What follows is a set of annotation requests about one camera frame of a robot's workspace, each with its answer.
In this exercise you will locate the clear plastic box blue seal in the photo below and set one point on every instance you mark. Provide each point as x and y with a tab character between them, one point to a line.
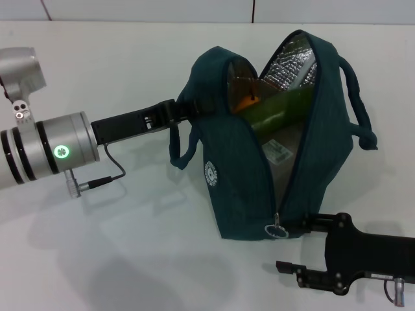
279	152

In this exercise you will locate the orange yellow pear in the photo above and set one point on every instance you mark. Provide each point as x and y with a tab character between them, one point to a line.
244	103

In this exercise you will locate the green cucumber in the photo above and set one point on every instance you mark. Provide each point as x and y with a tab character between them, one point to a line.
279	111

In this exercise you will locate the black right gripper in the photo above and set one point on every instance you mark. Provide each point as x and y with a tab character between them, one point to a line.
373	256

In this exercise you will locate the dark teal lunch bag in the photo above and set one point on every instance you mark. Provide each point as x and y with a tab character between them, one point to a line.
233	181

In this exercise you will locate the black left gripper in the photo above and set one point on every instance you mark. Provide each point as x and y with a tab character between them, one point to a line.
129	124

